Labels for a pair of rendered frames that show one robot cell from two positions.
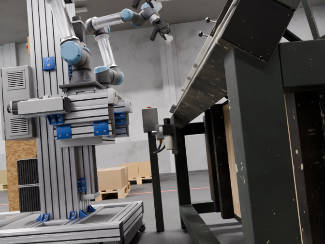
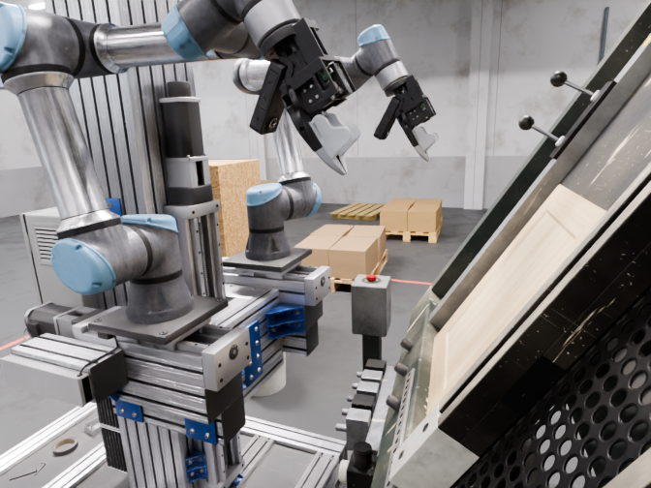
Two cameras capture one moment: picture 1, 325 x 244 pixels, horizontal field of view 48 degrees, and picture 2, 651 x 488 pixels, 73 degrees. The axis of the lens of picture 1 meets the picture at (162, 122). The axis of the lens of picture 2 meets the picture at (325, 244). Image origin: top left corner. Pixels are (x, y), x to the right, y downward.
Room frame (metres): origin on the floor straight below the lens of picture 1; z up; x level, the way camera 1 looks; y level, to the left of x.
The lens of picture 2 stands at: (1.41, -0.22, 1.44)
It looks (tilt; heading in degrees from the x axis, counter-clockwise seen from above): 15 degrees down; 19
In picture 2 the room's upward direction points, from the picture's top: 2 degrees counter-clockwise
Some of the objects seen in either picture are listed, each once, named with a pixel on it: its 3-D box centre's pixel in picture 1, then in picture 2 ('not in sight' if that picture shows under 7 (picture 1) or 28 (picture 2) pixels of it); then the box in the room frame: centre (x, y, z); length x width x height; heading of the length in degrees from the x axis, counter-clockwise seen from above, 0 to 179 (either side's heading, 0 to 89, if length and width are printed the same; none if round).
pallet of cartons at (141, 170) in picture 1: (140, 172); (412, 218); (7.49, 0.54, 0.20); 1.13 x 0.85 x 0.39; 174
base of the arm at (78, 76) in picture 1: (82, 78); (158, 289); (2.21, 0.46, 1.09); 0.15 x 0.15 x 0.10
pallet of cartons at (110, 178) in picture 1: (103, 182); (344, 255); (5.55, 0.98, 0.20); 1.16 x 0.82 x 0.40; 175
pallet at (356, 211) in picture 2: not in sight; (363, 211); (8.70, 1.52, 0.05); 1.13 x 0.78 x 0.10; 174
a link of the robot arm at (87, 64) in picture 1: (80, 58); (149, 242); (2.20, 0.46, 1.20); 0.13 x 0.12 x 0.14; 175
